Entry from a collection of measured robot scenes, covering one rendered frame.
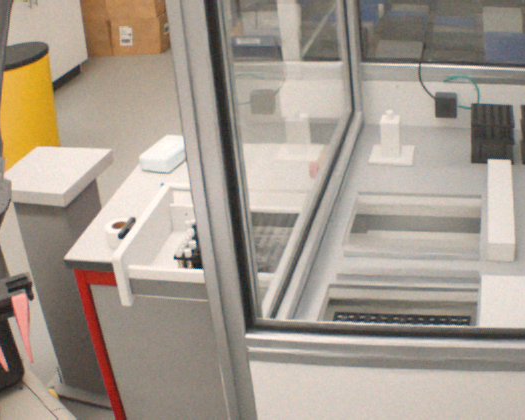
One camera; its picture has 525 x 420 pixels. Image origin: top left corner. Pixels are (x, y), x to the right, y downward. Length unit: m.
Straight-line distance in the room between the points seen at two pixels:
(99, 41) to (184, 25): 5.32
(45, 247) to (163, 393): 0.61
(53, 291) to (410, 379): 1.65
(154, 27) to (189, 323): 4.19
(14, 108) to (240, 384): 3.19
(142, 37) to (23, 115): 2.04
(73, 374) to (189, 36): 1.95
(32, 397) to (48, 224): 0.49
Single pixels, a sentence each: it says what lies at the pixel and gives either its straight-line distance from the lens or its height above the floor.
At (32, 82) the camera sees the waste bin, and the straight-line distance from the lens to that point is 4.09.
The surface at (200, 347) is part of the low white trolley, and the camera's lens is 1.92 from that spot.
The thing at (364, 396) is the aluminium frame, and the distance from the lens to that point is 1.02.
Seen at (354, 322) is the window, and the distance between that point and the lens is 0.97.
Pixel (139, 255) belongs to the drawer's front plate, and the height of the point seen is 0.88.
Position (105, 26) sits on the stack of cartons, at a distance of 6.09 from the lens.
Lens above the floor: 1.67
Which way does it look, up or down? 28 degrees down
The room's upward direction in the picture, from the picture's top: 6 degrees counter-clockwise
